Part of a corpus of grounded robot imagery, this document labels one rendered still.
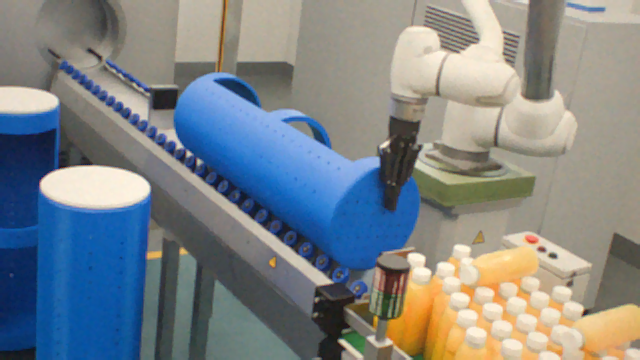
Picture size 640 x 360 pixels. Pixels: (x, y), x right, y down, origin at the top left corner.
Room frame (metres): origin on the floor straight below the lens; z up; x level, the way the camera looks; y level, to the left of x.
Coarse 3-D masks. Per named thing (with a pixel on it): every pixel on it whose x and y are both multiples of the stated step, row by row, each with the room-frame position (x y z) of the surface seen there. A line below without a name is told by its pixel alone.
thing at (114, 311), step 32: (64, 224) 1.97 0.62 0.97; (96, 224) 1.97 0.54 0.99; (128, 224) 2.02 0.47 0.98; (64, 256) 1.97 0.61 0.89; (96, 256) 1.97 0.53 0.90; (128, 256) 2.02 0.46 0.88; (64, 288) 1.97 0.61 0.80; (96, 288) 1.97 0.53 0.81; (128, 288) 2.03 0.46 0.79; (64, 320) 1.97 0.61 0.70; (96, 320) 1.97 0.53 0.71; (128, 320) 2.03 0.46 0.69; (64, 352) 1.97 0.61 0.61; (96, 352) 1.97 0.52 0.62; (128, 352) 2.04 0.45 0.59
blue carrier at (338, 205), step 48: (192, 96) 2.57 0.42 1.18; (240, 96) 2.74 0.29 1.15; (192, 144) 2.51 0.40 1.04; (240, 144) 2.29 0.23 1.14; (288, 144) 2.17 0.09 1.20; (288, 192) 2.06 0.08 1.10; (336, 192) 1.94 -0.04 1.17; (384, 192) 2.00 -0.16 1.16; (336, 240) 1.92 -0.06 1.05; (384, 240) 2.02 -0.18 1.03
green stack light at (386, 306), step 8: (376, 296) 1.38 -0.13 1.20; (384, 296) 1.37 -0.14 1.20; (392, 296) 1.37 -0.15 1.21; (400, 296) 1.37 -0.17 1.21; (376, 304) 1.38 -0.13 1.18; (384, 304) 1.37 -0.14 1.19; (392, 304) 1.37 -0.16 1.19; (400, 304) 1.38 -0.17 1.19; (376, 312) 1.37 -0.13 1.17; (384, 312) 1.37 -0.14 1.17; (392, 312) 1.37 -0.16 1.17; (400, 312) 1.38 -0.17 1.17
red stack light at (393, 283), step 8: (376, 264) 1.40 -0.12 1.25; (376, 272) 1.39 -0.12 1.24; (384, 272) 1.37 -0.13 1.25; (408, 272) 1.39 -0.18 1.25; (376, 280) 1.38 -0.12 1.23; (384, 280) 1.37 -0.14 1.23; (392, 280) 1.37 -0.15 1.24; (400, 280) 1.37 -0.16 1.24; (376, 288) 1.38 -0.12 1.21; (384, 288) 1.37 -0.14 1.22; (392, 288) 1.37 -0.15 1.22; (400, 288) 1.37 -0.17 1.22
